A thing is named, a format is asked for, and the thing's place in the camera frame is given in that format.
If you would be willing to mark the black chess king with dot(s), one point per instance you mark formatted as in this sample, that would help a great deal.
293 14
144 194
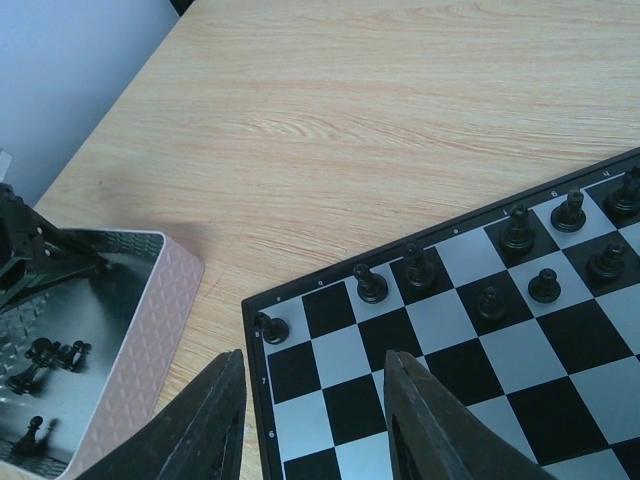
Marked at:
41 354

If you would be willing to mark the pink tin with black pieces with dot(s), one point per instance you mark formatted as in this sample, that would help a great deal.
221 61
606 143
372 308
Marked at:
133 314

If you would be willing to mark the black chess knight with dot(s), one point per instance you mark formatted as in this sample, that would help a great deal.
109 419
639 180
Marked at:
569 216

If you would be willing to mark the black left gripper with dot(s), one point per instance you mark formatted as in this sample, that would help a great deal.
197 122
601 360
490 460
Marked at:
37 256

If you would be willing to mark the black chess bishop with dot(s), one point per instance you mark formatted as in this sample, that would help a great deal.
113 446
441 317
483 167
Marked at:
517 238

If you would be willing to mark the black chess pawn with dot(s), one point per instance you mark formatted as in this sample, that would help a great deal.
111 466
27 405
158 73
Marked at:
607 265
544 287
28 445
491 305

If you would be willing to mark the black and silver chessboard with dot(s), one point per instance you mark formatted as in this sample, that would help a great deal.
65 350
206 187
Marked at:
558 381

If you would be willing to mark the black chess piece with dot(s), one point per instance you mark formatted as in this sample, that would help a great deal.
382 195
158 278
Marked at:
419 271
72 358
372 287

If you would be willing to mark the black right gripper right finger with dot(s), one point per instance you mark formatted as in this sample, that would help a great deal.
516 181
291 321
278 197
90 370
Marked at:
432 435

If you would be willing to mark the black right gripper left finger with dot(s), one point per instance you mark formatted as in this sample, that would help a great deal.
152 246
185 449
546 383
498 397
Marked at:
198 435

